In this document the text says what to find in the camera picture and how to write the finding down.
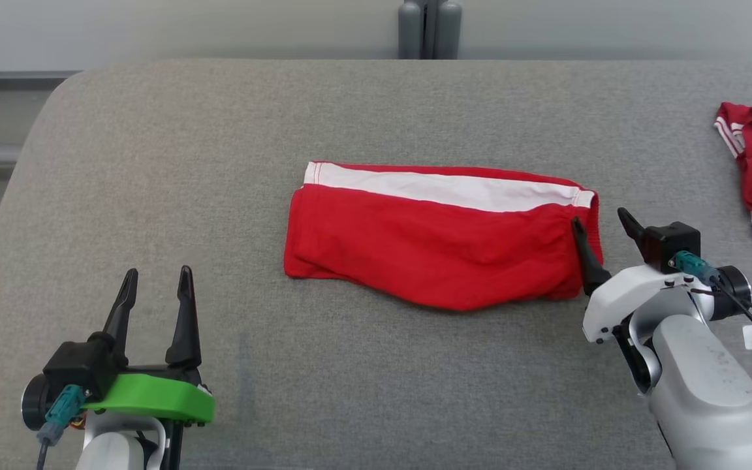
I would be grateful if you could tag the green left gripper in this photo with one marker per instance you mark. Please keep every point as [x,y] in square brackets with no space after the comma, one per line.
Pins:
[154,398]

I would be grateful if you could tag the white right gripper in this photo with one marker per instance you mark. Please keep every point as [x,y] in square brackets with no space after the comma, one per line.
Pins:
[617,294]

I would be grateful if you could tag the red shorts with white stripe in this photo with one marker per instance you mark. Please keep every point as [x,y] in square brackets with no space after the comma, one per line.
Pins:
[428,248]

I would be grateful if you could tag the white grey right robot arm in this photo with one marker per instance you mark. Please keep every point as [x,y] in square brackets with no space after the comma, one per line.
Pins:
[702,378]

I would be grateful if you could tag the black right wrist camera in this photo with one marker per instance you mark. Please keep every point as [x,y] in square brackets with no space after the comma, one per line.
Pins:
[673,241]

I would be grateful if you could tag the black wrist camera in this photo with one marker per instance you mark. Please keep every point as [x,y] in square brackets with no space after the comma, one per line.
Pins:
[79,365]
[673,241]

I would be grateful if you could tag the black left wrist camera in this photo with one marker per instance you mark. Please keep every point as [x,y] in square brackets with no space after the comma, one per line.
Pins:
[79,365]

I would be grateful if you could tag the grey partition post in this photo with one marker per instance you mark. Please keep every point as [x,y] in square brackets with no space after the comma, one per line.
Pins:
[410,29]
[448,29]

